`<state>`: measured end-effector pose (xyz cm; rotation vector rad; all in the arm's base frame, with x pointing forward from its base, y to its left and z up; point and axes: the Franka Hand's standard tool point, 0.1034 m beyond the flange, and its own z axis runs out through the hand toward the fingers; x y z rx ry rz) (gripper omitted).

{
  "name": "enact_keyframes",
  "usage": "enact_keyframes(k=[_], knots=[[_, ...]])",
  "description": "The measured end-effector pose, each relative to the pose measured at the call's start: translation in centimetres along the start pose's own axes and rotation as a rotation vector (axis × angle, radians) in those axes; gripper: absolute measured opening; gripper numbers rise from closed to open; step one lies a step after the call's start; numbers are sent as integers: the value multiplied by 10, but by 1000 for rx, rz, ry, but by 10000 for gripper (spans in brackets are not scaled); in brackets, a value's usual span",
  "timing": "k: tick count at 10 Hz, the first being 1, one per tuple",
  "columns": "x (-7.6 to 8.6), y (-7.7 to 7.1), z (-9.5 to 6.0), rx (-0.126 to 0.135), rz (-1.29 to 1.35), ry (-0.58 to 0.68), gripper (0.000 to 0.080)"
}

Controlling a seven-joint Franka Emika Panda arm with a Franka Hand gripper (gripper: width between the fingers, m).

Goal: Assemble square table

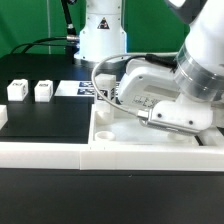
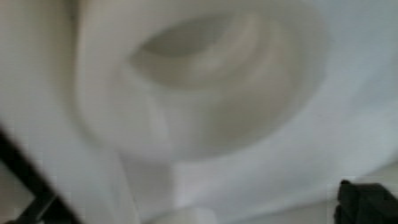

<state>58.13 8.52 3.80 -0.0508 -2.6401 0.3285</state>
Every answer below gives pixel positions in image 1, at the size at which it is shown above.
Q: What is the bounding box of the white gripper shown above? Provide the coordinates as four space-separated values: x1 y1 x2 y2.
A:
118 59 179 108

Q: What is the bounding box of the grey camera cable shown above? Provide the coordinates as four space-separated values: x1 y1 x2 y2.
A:
91 52 178 118

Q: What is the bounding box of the white sheet with markers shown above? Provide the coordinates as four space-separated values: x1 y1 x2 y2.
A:
55 80 95 97

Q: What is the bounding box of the black cable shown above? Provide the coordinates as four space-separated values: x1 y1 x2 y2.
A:
9 0 81 55

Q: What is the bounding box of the white U-shaped obstacle fence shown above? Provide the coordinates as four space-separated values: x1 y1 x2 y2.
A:
0 104 224 172

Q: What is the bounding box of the white square table top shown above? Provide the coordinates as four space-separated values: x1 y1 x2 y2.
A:
88 99 224 148

